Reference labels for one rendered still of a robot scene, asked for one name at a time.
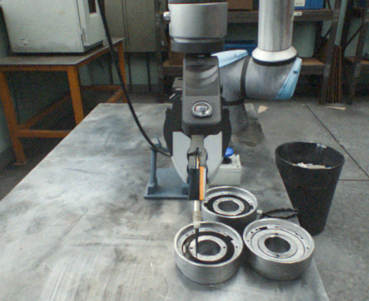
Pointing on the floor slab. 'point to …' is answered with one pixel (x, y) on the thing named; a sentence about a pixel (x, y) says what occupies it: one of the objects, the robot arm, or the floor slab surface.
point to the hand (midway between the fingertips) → (197, 178)
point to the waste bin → (309, 179)
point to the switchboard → (135, 28)
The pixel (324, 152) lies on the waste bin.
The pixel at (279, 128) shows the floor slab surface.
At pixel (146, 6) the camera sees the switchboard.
